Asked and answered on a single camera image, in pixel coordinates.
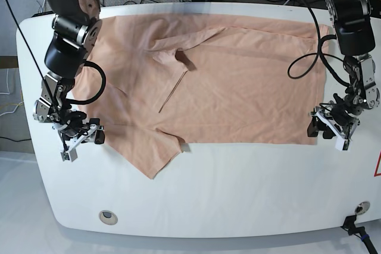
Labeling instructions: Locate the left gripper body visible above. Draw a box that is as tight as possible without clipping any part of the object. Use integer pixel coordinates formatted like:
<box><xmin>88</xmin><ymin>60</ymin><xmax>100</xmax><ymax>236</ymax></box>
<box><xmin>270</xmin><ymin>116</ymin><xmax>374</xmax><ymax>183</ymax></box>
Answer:
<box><xmin>310</xmin><ymin>102</ymin><xmax>360</xmax><ymax>140</ymax></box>

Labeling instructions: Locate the red triangle warning sticker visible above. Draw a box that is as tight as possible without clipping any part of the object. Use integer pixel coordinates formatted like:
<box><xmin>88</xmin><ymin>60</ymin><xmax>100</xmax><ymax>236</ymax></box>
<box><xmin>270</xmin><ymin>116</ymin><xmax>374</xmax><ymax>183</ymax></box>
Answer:
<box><xmin>374</xmin><ymin>153</ymin><xmax>381</xmax><ymax>177</ymax></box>

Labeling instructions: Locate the peach pink T-shirt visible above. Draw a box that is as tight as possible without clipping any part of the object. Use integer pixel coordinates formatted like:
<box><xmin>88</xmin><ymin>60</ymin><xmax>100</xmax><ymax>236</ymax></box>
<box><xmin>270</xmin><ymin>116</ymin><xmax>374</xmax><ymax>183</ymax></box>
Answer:
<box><xmin>80</xmin><ymin>14</ymin><xmax>329</xmax><ymax>178</ymax></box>

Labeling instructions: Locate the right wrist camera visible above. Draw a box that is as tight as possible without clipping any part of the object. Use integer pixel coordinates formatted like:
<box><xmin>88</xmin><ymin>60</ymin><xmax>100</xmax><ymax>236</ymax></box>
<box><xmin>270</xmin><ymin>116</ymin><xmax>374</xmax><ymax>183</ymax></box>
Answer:
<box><xmin>61</xmin><ymin>149</ymin><xmax>78</xmax><ymax>162</ymax></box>

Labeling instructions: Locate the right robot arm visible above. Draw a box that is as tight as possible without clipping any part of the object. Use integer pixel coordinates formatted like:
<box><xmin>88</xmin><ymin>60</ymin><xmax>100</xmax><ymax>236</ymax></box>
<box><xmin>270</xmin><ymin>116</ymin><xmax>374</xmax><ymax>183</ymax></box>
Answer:
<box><xmin>33</xmin><ymin>0</ymin><xmax>106</xmax><ymax>161</ymax></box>

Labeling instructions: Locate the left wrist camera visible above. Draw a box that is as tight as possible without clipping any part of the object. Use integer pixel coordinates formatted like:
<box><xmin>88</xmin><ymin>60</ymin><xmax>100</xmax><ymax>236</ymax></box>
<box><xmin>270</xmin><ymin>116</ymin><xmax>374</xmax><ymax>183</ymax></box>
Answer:
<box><xmin>335</xmin><ymin>137</ymin><xmax>352</xmax><ymax>151</ymax></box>

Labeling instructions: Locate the table cable grommet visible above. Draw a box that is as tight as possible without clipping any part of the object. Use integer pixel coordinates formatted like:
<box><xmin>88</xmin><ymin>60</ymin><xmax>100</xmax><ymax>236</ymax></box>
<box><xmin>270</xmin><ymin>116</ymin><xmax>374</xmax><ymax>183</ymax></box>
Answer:
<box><xmin>355</xmin><ymin>201</ymin><xmax>370</xmax><ymax>215</ymax></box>
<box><xmin>99</xmin><ymin>210</ymin><xmax>118</xmax><ymax>225</ymax></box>

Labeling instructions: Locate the left table cable grommet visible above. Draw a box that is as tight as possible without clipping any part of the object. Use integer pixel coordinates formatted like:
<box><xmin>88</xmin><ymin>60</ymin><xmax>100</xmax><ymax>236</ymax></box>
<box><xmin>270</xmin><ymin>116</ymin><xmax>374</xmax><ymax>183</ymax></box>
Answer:
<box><xmin>99</xmin><ymin>210</ymin><xmax>118</xmax><ymax>225</ymax></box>

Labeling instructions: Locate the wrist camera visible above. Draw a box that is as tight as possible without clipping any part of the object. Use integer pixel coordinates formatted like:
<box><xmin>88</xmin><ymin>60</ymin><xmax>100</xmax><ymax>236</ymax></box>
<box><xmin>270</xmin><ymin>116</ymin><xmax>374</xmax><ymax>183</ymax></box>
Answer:
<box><xmin>335</xmin><ymin>137</ymin><xmax>352</xmax><ymax>151</ymax></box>
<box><xmin>61</xmin><ymin>149</ymin><xmax>78</xmax><ymax>162</ymax></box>

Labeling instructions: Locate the right table cable grommet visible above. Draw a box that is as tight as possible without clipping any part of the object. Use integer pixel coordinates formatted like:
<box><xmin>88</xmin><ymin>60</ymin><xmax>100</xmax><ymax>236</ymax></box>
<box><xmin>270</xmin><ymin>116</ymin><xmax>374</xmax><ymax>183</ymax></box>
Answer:
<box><xmin>355</xmin><ymin>201</ymin><xmax>370</xmax><ymax>215</ymax></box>

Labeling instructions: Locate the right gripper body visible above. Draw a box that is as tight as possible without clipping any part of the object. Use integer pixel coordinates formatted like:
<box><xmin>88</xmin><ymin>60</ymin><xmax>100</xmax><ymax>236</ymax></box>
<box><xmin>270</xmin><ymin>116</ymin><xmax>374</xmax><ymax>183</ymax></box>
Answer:
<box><xmin>53</xmin><ymin>112</ymin><xmax>104</xmax><ymax>152</ymax></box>

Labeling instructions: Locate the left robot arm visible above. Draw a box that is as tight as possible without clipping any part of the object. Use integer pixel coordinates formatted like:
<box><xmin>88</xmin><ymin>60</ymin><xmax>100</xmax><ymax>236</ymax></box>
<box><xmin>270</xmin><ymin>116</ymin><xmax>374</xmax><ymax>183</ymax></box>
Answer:
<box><xmin>307</xmin><ymin>0</ymin><xmax>380</xmax><ymax>150</ymax></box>

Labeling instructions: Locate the black clamp mount with pole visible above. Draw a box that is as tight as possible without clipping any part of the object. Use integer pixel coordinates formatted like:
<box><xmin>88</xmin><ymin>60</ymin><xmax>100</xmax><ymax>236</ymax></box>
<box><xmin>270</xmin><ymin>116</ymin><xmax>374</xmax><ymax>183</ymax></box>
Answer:
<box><xmin>341</xmin><ymin>215</ymin><xmax>378</xmax><ymax>254</ymax></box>

